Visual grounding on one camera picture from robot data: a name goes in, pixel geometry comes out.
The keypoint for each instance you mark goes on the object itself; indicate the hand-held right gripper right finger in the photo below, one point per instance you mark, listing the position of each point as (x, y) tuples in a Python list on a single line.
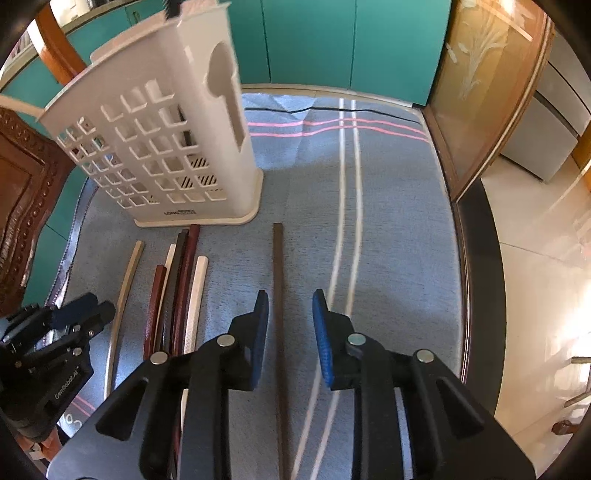
[(323, 332)]

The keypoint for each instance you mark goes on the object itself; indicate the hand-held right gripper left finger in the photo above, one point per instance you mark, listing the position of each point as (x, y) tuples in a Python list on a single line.
[(261, 323)]

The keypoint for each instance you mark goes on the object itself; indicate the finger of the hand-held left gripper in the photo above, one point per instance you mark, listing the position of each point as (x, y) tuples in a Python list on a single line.
[(97, 321), (78, 307)]

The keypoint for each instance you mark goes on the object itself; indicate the dark brown chopstick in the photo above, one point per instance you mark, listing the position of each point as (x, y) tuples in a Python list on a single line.
[(280, 286), (177, 281)]

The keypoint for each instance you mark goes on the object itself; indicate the long red-brown chopstick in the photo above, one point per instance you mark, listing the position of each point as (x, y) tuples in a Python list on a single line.
[(188, 277)]

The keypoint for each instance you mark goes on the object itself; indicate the white plastic utensil holder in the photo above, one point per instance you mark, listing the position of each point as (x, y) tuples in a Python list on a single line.
[(147, 138)]

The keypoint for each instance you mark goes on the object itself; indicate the beige wooden chopstick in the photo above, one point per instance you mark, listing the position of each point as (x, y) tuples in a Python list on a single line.
[(123, 304)]

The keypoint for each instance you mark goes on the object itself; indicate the short red-brown chopstick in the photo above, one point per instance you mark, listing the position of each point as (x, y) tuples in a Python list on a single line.
[(154, 314)]

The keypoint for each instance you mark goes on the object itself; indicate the cream white chopstick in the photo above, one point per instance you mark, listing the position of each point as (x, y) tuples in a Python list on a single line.
[(195, 309)]

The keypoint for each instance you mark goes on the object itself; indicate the thin white chopstick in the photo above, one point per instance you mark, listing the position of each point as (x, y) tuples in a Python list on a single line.
[(165, 281)]

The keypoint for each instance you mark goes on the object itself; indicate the carved wooden chair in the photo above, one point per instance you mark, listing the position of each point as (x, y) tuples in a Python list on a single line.
[(23, 207)]

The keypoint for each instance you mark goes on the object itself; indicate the blue-grey striped table cloth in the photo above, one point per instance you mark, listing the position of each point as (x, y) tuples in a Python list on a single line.
[(392, 230)]

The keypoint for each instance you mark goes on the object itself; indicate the distant wooden furniture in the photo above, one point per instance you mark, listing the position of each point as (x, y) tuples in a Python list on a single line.
[(575, 415)]

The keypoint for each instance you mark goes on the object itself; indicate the wooden framed glass door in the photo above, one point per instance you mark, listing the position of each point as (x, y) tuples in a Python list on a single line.
[(485, 92)]

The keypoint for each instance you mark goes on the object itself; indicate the silver refrigerator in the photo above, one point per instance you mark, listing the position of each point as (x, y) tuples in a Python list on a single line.
[(549, 124)]

